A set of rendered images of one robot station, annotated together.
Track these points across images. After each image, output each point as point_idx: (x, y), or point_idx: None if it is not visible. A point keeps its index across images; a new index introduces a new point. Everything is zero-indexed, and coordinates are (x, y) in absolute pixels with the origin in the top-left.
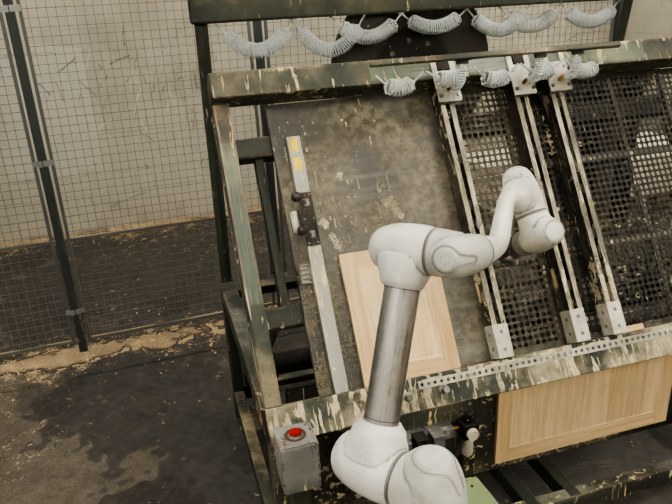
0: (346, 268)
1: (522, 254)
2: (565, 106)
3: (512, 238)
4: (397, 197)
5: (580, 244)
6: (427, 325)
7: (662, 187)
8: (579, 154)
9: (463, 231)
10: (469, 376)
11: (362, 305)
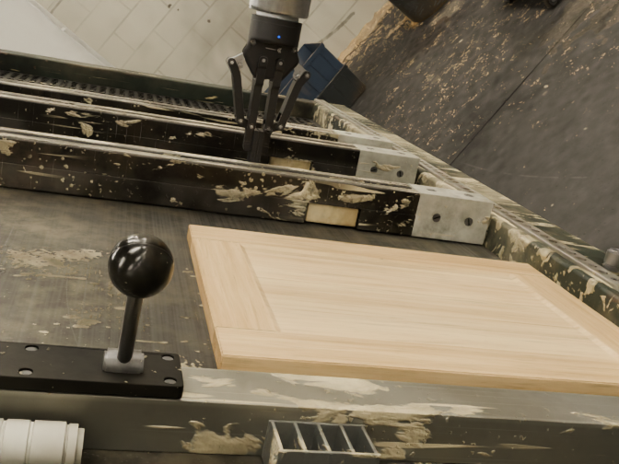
0: (283, 351)
1: (309, 6)
2: None
3: (267, 6)
4: (21, 245)
5: None
6: (441, 276)
7: None
8: (43, 85)
9: (171, 196)
10: (554, 239)
11: (423, 347)
